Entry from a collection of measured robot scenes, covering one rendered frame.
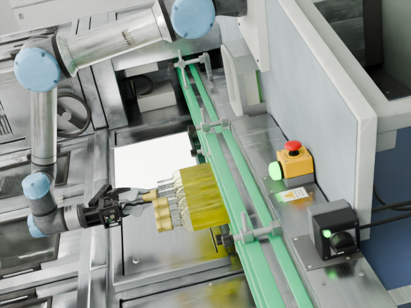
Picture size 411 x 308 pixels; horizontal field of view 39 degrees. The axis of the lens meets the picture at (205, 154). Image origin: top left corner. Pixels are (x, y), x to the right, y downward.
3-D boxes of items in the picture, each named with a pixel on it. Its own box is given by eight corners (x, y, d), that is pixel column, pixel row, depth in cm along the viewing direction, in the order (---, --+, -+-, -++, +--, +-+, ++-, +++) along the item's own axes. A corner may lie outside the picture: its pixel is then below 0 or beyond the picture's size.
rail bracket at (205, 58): (225, 77, 244) (173, 89, 242) (218, 39, 236) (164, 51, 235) (227, 80, 239) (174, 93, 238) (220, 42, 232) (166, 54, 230)
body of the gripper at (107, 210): (124, 225, 172) (84, 234, 171) (123, 210, 179) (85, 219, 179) (118, 204, 168) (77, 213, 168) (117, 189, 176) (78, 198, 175)
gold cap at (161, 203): (169, 203, 175) (154, 206, 174) (166, 194, 173) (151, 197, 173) (170, 209, 171) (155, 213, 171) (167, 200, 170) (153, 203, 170)
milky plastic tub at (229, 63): (254, 99, 200) (230, 104, 199) (245, 36, 189) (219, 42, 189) (266, 118, 184) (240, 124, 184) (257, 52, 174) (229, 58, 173)
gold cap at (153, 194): (159, 196, 179) (145, 198, 179) (156, 186, 177) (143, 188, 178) (158, 202, 176) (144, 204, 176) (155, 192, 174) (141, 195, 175)
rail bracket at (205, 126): (231, 149, 186) (194, 157, 185) (222, 101, 178) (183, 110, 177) (233, 153, 183) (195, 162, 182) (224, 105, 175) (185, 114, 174)
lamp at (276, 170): (280, 173, 143) (268, 176, 142) (277, 157, 141) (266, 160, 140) (285, 181, 139) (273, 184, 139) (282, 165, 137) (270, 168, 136)
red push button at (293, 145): (284, 153, 140) (282, 140, 138) (299, 149, 140) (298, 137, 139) (288, 161, 136) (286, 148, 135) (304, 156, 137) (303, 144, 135)
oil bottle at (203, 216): (253, 206, 167) (181, 224, 166) (250, 190, 165) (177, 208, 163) (257, 217, 162) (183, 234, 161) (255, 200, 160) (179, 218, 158)
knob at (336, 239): (353, 247, 112) (359, 258, 109) (330, 252, 112) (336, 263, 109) (351, 228, 110) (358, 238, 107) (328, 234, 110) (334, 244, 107)
